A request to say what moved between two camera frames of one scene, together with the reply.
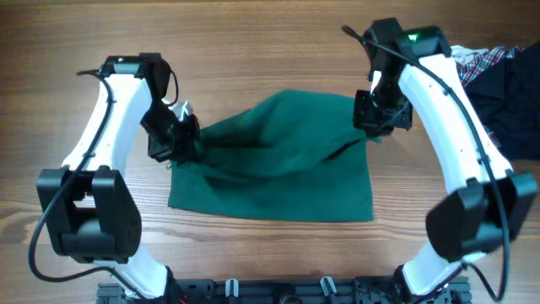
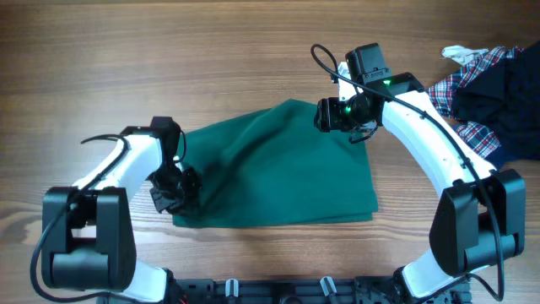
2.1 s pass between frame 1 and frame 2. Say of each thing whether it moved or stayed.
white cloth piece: stayed
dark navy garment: stayed
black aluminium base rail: stayed
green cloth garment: moved
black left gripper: moved
